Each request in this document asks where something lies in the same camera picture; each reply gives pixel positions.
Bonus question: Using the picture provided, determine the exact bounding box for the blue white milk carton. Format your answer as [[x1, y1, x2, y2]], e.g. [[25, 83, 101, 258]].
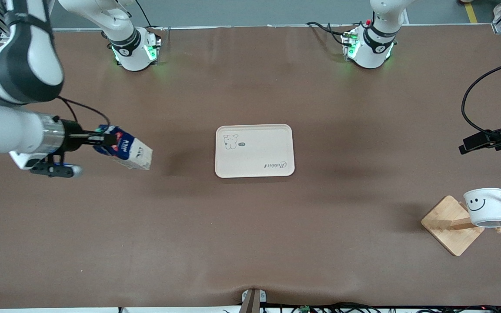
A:
[[93, 125, 154, 171]]

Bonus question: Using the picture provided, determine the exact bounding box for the white smiley cup black handle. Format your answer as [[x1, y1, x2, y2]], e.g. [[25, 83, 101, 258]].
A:
[[464, 187, 501, 229]]

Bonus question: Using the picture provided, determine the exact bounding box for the wooden cup rack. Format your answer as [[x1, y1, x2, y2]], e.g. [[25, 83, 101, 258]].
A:
[[421, 190, 501, 256]]

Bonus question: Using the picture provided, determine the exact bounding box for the beige plastic tray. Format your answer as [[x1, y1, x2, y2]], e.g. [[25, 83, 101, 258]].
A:
[[215, 124, 296, 179]]

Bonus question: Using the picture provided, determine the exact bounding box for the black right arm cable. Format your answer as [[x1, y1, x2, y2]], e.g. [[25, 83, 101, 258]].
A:
[[57, 95, 111, 127]]

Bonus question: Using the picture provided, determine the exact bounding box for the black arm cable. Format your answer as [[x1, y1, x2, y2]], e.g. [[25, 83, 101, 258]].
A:
[[57, 95, 111, 127], [461, 57, 501, 140]]

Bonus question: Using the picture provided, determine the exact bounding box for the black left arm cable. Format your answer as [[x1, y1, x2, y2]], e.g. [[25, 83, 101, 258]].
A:
[[461, 57, 501, 140]]

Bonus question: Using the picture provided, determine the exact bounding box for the black base power cable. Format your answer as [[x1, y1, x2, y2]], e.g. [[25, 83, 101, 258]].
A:
[[306, 21, 355, 46], [135, 0, 167, 33]]

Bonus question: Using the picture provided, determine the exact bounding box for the metal table edge bracket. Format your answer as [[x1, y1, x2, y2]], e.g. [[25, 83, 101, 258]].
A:
[[240, 288, 267, 313]]

